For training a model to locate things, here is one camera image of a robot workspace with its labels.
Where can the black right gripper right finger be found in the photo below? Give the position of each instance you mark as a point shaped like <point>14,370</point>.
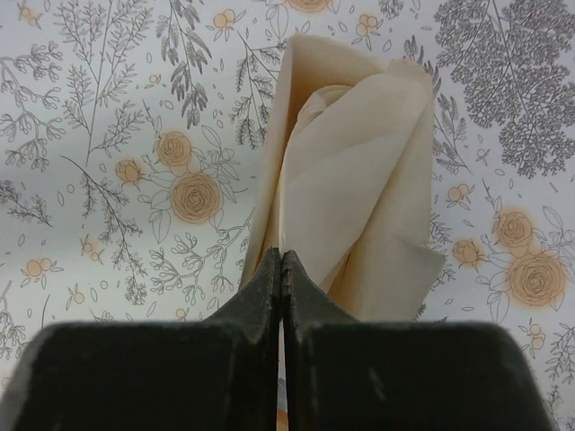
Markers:
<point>345,374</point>

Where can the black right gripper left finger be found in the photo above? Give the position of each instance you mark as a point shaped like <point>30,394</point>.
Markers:
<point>220,373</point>

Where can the white paper coffee filter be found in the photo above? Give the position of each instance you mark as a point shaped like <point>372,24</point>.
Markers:
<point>346,178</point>

